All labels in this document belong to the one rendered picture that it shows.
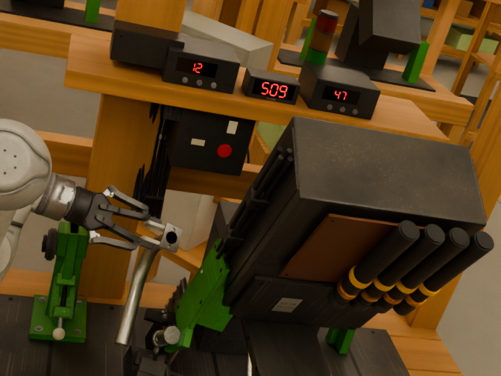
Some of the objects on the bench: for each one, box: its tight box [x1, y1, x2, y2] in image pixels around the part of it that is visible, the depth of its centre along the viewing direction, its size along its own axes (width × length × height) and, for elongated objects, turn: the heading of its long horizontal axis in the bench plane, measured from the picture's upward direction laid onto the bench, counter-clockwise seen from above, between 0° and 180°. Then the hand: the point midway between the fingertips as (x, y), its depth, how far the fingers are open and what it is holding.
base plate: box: [0, 294, 410, 376], centre depth 172 cm, size 42×110×2 cm, turn 74°
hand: (158, 235), depth 151 cm, fingers closed on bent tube, 3 cm apart
